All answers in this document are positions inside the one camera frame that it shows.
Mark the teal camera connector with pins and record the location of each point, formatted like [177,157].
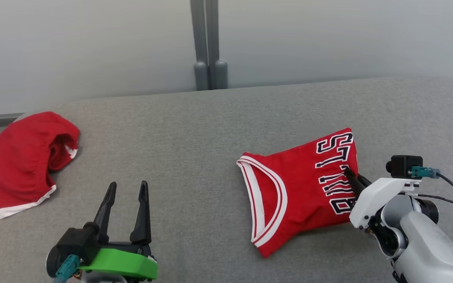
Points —
[67,267]
[425,172]

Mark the red basketball jersey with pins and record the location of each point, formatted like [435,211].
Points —
[301,188]

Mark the teal left camera connector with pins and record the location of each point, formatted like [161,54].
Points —
[67,267]

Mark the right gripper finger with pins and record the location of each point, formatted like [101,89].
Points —
[366,181]
[354,182]

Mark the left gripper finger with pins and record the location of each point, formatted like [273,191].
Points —
[143,220]
[104,212]

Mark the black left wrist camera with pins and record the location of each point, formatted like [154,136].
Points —
[71,239]

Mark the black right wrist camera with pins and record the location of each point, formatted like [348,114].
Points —
[405,165]

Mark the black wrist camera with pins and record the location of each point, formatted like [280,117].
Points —
[405,165]
[71,239]

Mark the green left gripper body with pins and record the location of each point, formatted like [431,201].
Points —
[124,263]

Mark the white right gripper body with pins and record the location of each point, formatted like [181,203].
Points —
[372,200]

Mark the red shorts with white stripes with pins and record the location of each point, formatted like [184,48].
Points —
[14,165]

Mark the teal right camera connector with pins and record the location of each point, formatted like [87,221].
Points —
[425,172]

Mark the grey double partition post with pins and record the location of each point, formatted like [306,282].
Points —
[209,39]

